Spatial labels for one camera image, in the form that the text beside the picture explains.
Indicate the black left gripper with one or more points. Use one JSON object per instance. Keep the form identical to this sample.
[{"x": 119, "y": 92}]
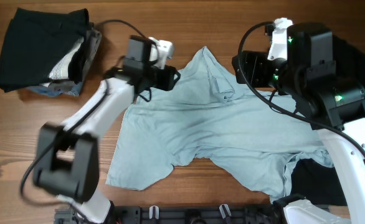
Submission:
[{"x": 165, "y": 77}]

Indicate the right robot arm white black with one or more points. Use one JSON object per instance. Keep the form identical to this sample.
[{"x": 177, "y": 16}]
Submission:
[{"x": 334, "y": 106}]

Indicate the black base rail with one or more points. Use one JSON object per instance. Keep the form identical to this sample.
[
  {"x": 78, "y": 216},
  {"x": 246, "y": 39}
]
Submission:
[{"x": 186, "y": 215}]

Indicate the white clip left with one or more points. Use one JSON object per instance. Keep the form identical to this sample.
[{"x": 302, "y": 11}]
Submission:
[{"x": 154, "y": 212}]

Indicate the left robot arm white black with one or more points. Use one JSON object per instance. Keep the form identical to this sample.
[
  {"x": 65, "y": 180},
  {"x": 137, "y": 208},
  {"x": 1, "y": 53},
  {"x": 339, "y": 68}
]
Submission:
[{"x": 67, "y": 157}]

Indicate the folded blue garment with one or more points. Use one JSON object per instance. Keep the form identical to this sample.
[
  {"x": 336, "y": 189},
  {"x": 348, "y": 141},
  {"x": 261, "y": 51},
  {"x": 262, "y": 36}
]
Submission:
[{"x": 56, "y": 89}]

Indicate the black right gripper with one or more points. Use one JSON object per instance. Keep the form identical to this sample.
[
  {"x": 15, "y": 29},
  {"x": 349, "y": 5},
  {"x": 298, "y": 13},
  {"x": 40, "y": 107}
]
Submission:
[{"x": 253, "y": 66}]

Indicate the light blue polo shirt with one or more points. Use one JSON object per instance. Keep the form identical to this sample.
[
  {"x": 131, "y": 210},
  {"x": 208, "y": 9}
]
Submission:
[{"x": 209, "y": 115}]

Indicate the white clip right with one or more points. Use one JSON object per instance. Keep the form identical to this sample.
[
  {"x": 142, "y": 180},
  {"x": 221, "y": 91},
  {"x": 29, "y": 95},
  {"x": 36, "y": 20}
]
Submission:
[{"x": 224, "y": 211}]

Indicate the white clip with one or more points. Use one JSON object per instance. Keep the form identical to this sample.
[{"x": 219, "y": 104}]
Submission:
[
  {"x": 224, "y": 211},
  {"x": 154, "y": 212}
]

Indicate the folded grey garment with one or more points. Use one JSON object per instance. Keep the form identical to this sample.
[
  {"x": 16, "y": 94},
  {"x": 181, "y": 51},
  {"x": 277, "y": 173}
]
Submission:
[{"x": 90, "y": 49}]

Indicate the folded black garment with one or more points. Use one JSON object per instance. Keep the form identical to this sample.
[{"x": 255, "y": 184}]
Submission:
[{"x": 34, "y": 43}]

